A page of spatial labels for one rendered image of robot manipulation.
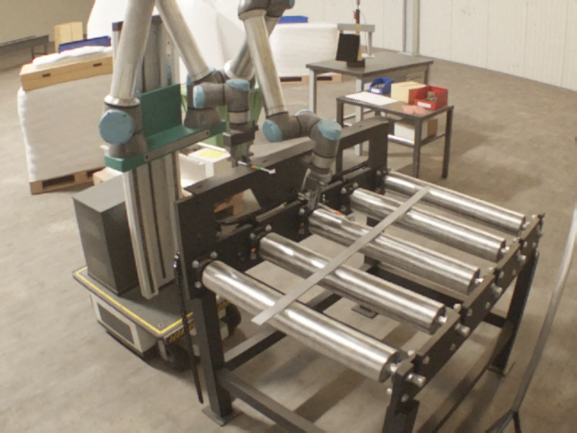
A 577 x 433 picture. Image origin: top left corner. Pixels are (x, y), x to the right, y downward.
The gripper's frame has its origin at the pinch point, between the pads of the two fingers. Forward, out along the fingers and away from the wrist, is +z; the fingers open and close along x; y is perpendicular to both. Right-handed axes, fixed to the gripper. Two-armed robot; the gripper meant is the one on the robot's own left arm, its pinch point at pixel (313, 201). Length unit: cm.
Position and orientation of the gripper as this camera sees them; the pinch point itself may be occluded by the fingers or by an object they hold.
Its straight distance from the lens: 214.3
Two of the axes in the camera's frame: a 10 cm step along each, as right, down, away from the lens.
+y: 8.4, 4.0, -3.5
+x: 5.0, -3.7, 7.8
